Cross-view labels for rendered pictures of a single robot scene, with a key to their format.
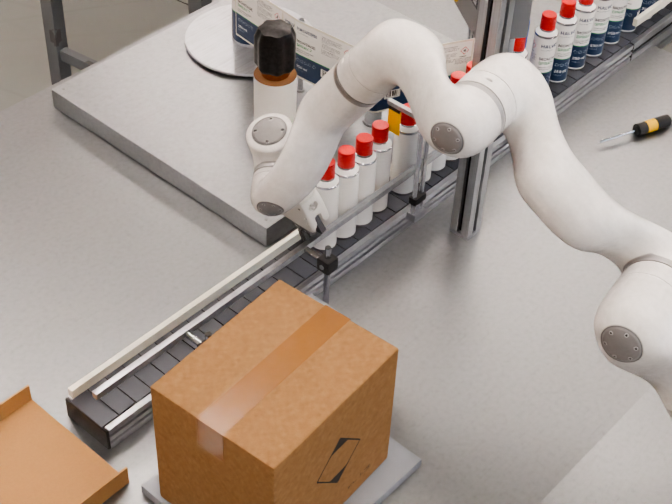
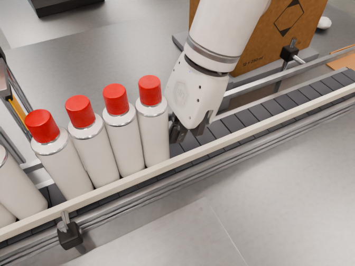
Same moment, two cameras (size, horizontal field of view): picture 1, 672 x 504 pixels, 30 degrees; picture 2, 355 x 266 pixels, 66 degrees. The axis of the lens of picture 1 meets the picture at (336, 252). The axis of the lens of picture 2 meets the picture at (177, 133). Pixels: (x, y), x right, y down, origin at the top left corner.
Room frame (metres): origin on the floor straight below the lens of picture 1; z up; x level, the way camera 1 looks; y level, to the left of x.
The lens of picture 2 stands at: (2.08, 0.19, 1.34)
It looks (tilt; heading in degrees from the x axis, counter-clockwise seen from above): 50 degrees down; 203
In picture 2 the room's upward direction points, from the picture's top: straight up
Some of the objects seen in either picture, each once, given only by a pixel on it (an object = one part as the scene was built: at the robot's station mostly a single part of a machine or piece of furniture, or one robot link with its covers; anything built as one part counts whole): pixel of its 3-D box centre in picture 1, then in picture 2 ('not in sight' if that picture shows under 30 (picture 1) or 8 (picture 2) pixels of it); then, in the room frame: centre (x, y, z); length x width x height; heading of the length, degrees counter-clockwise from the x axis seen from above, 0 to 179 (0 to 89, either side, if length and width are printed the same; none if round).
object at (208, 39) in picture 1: (251, 39); not in sight; (2.51, 0.23, 0.89); 0.31 x 0.31 x 0.01
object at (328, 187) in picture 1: (324, 203); (153, 127); (1.81, 0.03, 0.98); 0.05 x 0.05 x 0.20
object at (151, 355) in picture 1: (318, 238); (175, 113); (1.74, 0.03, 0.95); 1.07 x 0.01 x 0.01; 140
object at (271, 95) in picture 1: (275, 89); not in sight; (2.11, 0.14, 1.03); 0.09 x 0.09 x 0.30
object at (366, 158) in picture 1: (362, 179); (94, 148); (1.89, -0.04, 0.98); 0.05 x 0.05 x 0.20
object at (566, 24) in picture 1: (561, 40); not in sight; (2.42, -0.48, 0.98); 0.05 x 0.05 x 0.20
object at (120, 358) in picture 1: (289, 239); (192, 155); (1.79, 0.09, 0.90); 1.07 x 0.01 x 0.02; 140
